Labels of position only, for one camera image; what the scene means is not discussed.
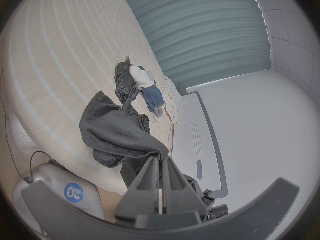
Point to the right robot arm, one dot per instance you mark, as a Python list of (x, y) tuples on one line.
[(127, 174)]

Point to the bed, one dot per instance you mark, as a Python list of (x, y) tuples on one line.
[(62, 71)]

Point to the blue knitted garment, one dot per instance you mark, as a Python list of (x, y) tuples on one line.
[(152, 96)]

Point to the pale grey garment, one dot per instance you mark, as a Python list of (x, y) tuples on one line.
[(150, 75)]

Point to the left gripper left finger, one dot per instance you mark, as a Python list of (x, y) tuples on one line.
[(142, 196)]

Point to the white printed pillow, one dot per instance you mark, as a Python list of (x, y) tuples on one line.
[(172, 101)]

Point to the black T-shirt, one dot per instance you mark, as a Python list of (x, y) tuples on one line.
[(112, 134)]

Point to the black satin garment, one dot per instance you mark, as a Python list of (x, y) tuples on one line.
[(125, 81)]

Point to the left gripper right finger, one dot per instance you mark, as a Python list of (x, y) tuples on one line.
[(177, 196)]

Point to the grey bedside table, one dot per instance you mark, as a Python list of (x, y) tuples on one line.
[(182, 89)]

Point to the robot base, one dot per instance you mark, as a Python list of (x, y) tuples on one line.
[(50, 176)]

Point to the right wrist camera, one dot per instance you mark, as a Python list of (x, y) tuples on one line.
[(218, 211)]

